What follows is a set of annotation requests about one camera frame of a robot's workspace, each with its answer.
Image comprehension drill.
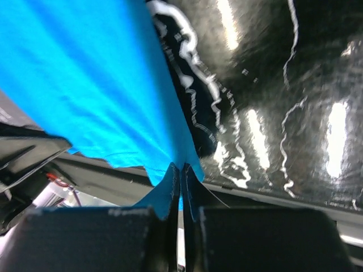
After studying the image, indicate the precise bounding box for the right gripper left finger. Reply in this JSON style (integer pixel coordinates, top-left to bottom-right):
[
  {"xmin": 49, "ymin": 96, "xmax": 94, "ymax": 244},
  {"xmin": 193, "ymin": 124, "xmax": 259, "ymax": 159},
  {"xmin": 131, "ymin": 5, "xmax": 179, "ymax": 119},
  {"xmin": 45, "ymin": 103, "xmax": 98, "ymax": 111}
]
[{"xmin": 136, "ymin": 163, "xmax": 182, "ymax": 272}]

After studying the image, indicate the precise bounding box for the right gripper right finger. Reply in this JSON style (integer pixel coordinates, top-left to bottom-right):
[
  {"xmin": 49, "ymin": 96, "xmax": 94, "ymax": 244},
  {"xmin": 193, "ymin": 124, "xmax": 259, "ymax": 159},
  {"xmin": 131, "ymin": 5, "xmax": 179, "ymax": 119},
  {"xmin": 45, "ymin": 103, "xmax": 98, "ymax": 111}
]
[{"xmin": 181, "ymin": 164, "xmax": 228, "ymax": 271}]

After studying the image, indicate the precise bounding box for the blue t shirt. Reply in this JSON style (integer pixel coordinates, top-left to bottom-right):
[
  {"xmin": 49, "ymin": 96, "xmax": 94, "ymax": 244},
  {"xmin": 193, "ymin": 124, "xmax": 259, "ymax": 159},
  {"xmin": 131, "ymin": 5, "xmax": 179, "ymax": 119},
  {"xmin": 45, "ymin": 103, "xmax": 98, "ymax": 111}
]
[{"xmin": 0, "ymin": 0, "xmax": 205, "ymax": 220}]

